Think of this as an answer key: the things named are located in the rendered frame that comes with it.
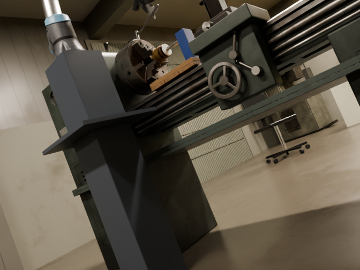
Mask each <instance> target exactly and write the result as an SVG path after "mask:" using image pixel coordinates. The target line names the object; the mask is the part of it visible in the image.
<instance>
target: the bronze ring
mask: <svg viewBox="0 0 360 270"><path fill-rule="evenodd" d="M152 53H153V54H152V55H151V57H152V60H156V61H158V62H159V63H163V62H164V61H165V60H166V59H167V58H168V57H169V56H170V55H169V56H168V55H166V54H165V53H164V52H163V50H162V45H161V46H159V47H157V48H155V49H153V51H152Z"/></svg>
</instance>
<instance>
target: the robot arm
mask: <svg viewBox="0 0 360 270"><path fill-rule="evenodd" d="M154 1H155V0H134V4H133V8H132V9H133V10H134V11H139V9H140V6H141V7H142V9H143V10H144V11H145V12H146V13H147V14H148V15H149V16H150V15H151V13H152V12H153V10H154V9H155V6H153V4H151V2H154ZM41 4H42V7H43V11H44V15H45V18H46V19H45V21H44V23H45V26H46V28H47V29H46V34H47V38H48V41H49V49H50V51H51V53H52V54H53V55H55V59H56V58H57V57H58V55H59V54H60V53H61V52H62V51H63V50H85V49H84V48H83V47H82V46H81V44H80V43H79V41H78V39H77V36H76V34H75V31H74V29H73V26H72V24H71V20H70V18H69V16H68V15H66V14H63V13H62V12H61V8H60V5H59V2H58V0H41ZM157 10H158V8H157V9H156V11H155V12H154V14H153V15H152V17H151V18H152V19H154V20H155V19H156V18H155V14H156V12H157Z"/></svg>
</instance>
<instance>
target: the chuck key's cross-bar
mask: <svg viewBox="0 0 360 270"><path fill-rule="evenodd" d="M158 7H159V5H158V4H157V6H156V7H155V9H154V10H153V12H152V13H151V15H150V16H149V17H148V19H147V20H146V22H145V23H144V25H143V27H142V28H141V30H140V31H139V32H138V33H137V34H139V33H141V32H142V30H143V29H144V27H145V26H146V24H147V23H148V21H149V20H150V18H151V17H152V15H153V14H154V12H155V11H156V9H157V8H158ZM135 37H136V36H134V37H133V38H132V39H131V40H129V41H128V42H127V43H128V44H129V43H130V42H131V41H132V40H133V39H134V38H135Z"/></svg>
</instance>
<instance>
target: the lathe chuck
mask: <svg viewBox="0 0 360 270"><path fill-rule="evenodd" d="M138 40H140V41H141V42H142V43H143V44H144V45H146V44H147V45H148V46H149V47H152V46H153V45H151V44H150V43H149V42H147V41H145V40H142V39H135V40H132V41H131V42H134V43H136V42H137V41H138ZM131 42H130V43H131ZM130 43H129V44H127V45H126V46H125V47H124V48H123V49H122V50H121V51H120V52H119V56H118V62H119V67H120V69H121V72H122V74H123V76H124V77H125V79H126V80H127V81H128V83H129V84H130V85H131V86H132V87H134V88H135V89H137V90H138V91H140V92H143V93H152V89H151V87H148V86H146V85H144V84H146V83H147V67H146V66H147V65H148V64H149V60H152V57H151V55H150V56H149V57H148V58H146V59H145V60H143V58H142V57H141V56H140V54H139V53H138V52H137V51H136V50H135V49H134V47H133V46H132V45H131V44H130ZM153 47H154V46H153ZM154 48H155V47H154ZM127 71H131V73H132V76H128V74H127ZM166 73H168V70H167V66H166V65H161V66H160V67H159V71H158V73H156V80H158V79H159V78H161V77H162V76H163V75H165V74H166ZM156 80H155V81H156ZM152 83H153V82H152Z"/></svg>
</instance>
